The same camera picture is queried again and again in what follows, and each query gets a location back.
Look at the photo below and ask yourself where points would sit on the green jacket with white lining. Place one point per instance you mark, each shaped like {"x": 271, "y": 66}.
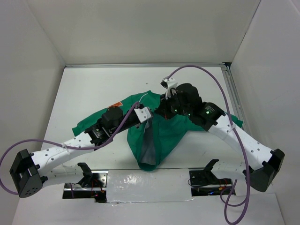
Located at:
{"x": 150, "y": 143}

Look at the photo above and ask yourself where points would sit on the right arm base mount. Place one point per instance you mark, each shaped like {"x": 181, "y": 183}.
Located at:
{"x": 204, "y": 183}

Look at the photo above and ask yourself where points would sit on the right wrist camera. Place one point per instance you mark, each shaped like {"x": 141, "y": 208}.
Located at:
{"x": 168, "y": 84}

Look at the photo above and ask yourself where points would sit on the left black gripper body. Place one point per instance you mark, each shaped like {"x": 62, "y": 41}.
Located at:
{"x": 130, "y": 121}

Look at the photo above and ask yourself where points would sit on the aluminium frame rail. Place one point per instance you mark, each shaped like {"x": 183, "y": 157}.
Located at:
{"x": 234, "y": 97}

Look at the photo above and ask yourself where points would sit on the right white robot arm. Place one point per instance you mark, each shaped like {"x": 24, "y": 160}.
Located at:
{"x": 263, "y": 163}

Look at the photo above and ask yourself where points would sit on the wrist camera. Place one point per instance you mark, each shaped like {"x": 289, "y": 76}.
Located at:
{"x": 168, "y": 84}
{"x": 143, "y": 113}

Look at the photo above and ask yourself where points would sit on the white taped cover plate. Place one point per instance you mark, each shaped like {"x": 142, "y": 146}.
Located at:
{"x": 137, "y": 186}

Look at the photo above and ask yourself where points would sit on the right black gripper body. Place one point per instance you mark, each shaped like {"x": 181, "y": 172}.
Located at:
{"x": 172, "y": 106}

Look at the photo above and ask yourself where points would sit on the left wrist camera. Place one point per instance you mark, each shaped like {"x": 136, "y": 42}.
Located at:
{"x": 143, "y": 113}

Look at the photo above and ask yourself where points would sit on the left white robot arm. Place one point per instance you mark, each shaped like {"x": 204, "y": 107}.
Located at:
{"x": 31, "y": 172}

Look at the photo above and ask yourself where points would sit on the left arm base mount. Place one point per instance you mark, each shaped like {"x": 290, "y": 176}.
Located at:
{"x": 93, "y": 187}

